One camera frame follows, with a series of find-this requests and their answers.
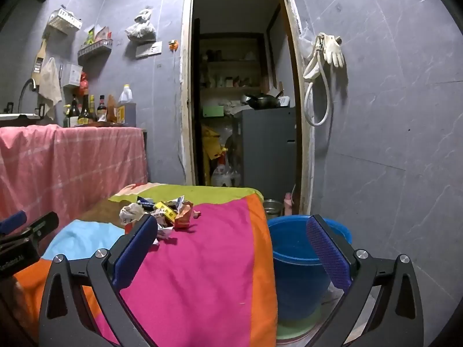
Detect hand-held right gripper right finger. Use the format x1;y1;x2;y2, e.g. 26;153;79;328
306;214;425;347

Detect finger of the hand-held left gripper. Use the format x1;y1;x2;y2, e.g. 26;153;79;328
20;211;59;242
0;210;27;235

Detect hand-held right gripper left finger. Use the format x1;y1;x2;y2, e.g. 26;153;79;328
38;214;160;347

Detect blue plastic bucket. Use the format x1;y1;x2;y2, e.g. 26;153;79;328
267;215;353;322

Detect white paper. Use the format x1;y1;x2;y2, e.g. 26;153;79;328
119;203;144;226

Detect yellow packet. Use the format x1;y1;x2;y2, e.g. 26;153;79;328
154;202;179;226

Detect orange wrapper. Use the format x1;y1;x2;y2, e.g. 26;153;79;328
174;201;194;229

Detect white and blue wrapper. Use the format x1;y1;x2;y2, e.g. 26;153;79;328
164;195;186;212

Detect pink checked cloth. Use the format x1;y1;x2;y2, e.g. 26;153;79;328
0;125;148;232

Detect steel pot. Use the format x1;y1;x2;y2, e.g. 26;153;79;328
263;199;284;220

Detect colourful patchwork blanket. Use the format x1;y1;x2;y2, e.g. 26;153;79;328
12;184;278;347

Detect green plastic basin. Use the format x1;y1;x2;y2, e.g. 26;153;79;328
277;305;328;340

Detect white sink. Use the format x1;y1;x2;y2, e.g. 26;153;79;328
0;113;41;127

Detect wooden cutting board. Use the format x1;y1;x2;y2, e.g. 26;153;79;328
74;121;128;128

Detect white printed plastic bag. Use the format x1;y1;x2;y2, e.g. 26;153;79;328
212;152;242;188

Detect tall dark glass bottle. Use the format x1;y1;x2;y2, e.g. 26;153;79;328
79;88;94;125

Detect curved sink faucet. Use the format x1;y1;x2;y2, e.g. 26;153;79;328
18;77;39;113

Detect brown paper packet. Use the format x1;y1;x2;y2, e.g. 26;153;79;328
106;95;118;123

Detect yellow bag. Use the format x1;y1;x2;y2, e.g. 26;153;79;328
202;125;227;185

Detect beige dish cloth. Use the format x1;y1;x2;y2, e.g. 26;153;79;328
38;58;63;111

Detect large dark oil jug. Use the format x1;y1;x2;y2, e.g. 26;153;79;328
116;84;137;125

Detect white utensil holder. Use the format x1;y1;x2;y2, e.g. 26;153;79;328
63;62;84;88

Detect black wok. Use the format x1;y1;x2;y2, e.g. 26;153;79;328
242;93;282;111

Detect white rubber gloves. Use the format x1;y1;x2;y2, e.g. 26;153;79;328
318;32;344;69

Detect clear plastic bag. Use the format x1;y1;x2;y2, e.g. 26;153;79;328
298;25;316;59

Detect wooden shelf unit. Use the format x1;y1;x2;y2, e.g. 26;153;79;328
197;32;267;117

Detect filled translucent plastic bag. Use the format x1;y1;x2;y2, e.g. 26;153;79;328
125;7;157;43

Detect white shower hose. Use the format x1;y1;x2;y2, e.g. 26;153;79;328
303;34;332;127

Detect worn white door frame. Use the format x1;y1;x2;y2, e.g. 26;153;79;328
180;0;315;217

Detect grey wall rack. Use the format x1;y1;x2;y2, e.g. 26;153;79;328
77;38;114;63

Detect wall socket panel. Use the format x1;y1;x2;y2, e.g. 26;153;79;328
135;41;163;59

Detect white wall basket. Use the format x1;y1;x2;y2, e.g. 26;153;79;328
48;7;83;36

